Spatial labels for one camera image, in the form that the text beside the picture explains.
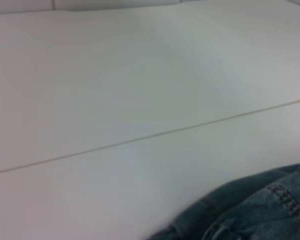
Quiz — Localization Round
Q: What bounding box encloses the blue denim shorts basketball print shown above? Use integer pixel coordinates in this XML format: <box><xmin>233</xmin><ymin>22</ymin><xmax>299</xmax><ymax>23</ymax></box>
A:
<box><xmin>149</xmin><ymin>161</ymin><xmax>300</xmax><ymax>240</ymax></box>

